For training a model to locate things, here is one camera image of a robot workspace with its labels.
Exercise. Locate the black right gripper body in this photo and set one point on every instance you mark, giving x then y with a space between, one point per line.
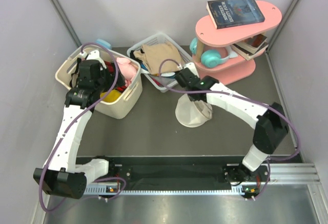
190 98

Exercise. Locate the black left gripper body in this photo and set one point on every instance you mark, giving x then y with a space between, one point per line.
107 80

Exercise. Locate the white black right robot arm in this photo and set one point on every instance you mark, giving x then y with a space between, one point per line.
268 122

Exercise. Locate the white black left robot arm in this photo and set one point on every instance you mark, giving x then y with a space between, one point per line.
60 175

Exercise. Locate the yellow bra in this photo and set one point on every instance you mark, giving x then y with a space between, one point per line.
112 96

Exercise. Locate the cream plastic laundry basket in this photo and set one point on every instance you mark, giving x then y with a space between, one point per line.
117 109

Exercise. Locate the white perforated plastic basket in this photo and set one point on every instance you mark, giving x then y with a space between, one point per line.
167 69

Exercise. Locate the light blue container lid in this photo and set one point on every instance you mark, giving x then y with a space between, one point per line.
104 43

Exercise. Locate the teal cat-ear headphones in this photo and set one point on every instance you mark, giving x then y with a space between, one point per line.
212 58

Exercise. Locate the pink two-tier shelf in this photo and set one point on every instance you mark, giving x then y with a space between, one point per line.
220 40

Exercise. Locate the beige folded garment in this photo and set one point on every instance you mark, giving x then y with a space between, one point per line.
152 56

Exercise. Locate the stack of books on shelf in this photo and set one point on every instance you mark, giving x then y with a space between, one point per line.
251 47

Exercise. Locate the dark blue paperback book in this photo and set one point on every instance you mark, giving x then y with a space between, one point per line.
233 13

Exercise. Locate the pink bra with black straps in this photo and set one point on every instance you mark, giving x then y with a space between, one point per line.
74 75

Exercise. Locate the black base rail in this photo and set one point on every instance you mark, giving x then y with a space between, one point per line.
184 173

